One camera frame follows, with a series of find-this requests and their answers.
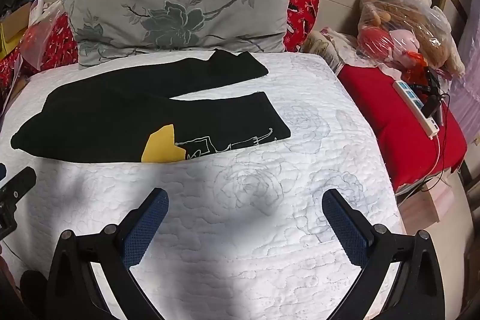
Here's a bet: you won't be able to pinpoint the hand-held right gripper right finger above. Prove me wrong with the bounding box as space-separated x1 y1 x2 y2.
322 189 446 320

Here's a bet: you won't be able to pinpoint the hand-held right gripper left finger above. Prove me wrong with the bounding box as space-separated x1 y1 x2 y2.
45 188 169 320

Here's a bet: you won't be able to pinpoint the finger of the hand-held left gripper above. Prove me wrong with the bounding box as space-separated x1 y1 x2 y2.
0 167 37 240

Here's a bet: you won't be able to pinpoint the black pants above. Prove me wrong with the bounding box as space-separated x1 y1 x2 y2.
10 49 292 164

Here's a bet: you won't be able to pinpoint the wooden box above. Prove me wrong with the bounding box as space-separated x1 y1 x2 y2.
397 185 456 223

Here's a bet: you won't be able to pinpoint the white quilted bedspread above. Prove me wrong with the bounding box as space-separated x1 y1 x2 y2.
0 50 407 320

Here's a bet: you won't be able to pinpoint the red cushion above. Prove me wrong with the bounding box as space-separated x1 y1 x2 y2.
337 63 469 189

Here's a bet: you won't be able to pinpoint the clear plastic bag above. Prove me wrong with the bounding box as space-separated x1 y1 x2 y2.
19 0 70 71

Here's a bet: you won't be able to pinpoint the white power strip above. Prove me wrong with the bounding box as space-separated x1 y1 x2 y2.
392 80 439 136

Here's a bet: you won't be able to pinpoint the cardboard box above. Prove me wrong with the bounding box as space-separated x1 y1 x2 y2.
0 1 32 58

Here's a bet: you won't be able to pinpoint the lilac lace curtain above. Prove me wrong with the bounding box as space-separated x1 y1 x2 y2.
448 53 480 140

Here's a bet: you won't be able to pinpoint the small patterned cushion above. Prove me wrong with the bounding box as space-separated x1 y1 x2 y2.
300 26 361 75

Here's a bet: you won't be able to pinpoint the plastic bag of plush toys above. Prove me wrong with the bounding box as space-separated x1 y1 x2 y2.
356 0 466 80

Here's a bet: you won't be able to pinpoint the grey floral pillow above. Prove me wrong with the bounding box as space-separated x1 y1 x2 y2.
62 0 304 70

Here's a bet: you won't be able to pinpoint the black charger with cables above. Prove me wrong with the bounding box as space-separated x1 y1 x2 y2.
409 65 456 193

